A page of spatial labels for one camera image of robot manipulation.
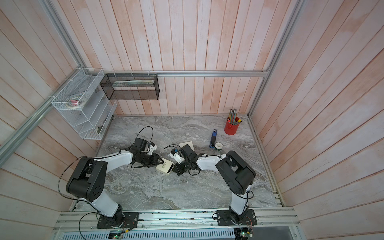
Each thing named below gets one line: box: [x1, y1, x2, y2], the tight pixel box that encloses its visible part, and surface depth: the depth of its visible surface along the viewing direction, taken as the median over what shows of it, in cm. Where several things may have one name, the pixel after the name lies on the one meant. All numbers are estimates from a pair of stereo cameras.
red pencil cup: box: [224, 116, 240, 136], surface depth 106 cm
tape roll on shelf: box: [66, 96, 87, 109], surface depth 75 cm
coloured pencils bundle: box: [228, 108, 243, 126], surface depth 103 cm
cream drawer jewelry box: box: [155, 158, 175, 174], surface depth 90 cm
